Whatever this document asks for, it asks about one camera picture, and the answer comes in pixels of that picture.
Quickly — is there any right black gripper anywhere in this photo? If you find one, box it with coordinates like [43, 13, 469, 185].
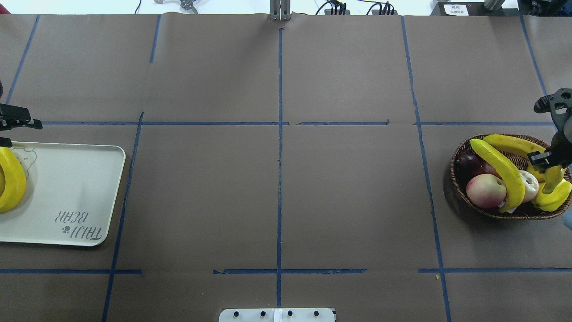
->
[527, 121, 572, 174]

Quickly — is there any white garlic bulb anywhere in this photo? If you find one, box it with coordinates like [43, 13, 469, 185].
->
[519, 170, 539, 203]

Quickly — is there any yellow banana back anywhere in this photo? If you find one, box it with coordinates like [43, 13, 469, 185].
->
[531, 179, 572, 212]

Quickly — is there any white pedestal base plate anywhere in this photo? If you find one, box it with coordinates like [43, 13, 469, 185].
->
[218, 307, 337, 322]

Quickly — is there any white bear tray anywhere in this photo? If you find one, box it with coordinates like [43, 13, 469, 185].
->
[0, 141, 126, 247]

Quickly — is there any yellow banana front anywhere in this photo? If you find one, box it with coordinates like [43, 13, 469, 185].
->
[469, 138, 526, 213]

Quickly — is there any aluminium frame post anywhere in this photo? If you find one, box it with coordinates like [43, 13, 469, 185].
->
[269, 0, 291, 21]

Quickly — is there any yellow banana moved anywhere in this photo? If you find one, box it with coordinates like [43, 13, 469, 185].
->
[0, 147, 27, 213]
[0, 167, 6, 196]

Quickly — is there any yellow banana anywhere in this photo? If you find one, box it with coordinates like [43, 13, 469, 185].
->
[469, 138, 526, 213]
[531, 179, 572, 212]
[484, 134, 564, 194]

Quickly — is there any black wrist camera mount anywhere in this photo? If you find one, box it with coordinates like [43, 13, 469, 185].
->
[534, 88, 572, 132]

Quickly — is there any black label box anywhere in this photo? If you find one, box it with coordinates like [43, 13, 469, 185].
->
[430, 1, 492, 17]

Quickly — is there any woven wicker basket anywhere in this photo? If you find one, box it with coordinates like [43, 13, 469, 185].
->
[443, 134, 571, 220]

